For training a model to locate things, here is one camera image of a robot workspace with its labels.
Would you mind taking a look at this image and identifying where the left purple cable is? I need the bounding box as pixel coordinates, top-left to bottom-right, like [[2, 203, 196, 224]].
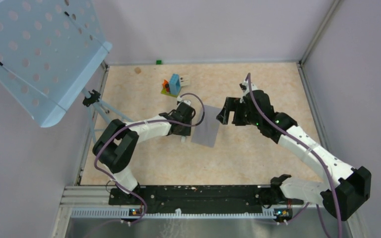
[[94, 93, 205, 226]]

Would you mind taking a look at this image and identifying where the white slotted cable duct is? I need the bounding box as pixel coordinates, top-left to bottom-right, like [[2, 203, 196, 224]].
[[71, 208, 276, 219]]

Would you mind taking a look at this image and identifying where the small tan wooden piece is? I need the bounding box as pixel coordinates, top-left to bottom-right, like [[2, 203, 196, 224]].
[[134, 67, 141, 74]]

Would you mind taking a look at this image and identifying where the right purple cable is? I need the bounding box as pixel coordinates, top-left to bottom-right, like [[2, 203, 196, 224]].
[[246, 72, 343, 238]]

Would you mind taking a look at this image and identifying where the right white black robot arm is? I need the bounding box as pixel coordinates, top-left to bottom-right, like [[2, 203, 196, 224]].
[[216, 90, 372, 221]]

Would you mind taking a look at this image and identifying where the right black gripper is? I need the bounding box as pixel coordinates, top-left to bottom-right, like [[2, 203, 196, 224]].
[[217, 97, 261, 127]]

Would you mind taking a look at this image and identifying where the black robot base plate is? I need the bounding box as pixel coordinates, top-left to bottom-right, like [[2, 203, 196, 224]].
[[108, 185, 304, 215]]

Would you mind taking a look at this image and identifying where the colourful toy block assembly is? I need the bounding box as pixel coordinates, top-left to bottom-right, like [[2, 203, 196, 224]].
[[161, 74, 191, 97]]

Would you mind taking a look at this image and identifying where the light blue perforated music stand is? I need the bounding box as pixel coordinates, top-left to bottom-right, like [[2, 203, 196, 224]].
[[0, 0, 127, 128]]

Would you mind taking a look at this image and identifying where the grey envelope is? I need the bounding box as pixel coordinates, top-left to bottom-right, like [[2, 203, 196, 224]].
[[191, 105, 221, 148]]

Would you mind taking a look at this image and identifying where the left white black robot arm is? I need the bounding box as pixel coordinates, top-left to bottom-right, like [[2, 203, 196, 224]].
[[92, 102, 195, 205]]

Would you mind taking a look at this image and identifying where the purple cable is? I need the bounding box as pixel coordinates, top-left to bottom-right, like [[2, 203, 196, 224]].
[[246, 72, 343, 238], [94, 93, 205, 226]]

